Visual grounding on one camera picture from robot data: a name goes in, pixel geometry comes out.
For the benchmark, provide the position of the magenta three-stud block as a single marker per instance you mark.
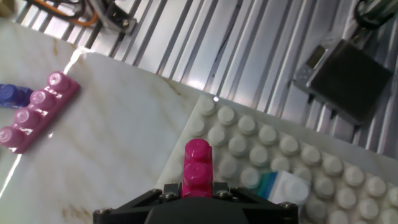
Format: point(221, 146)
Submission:
point(197, 168)

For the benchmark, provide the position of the silver digital scale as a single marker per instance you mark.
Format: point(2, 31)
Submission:
point(345, 81)

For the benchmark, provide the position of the light pink four-stud block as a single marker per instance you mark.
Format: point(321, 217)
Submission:
point(37, 115)

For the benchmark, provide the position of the white marble board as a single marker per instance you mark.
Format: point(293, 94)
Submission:
point(109, 124)

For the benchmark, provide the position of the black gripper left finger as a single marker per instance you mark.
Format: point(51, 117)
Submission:
point(124, 216)

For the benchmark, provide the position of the purple two-stud block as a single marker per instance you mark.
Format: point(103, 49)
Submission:
point(12, 96)

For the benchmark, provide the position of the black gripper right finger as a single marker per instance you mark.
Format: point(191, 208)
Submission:
point(270, 216)

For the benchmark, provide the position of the teal four-stud block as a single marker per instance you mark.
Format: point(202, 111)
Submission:
point(264, 183)

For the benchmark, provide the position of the white four-stud block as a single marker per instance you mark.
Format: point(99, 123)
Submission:
point(289, 188)

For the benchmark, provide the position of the white studded baseplate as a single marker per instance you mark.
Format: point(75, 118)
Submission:
point(311, 161)

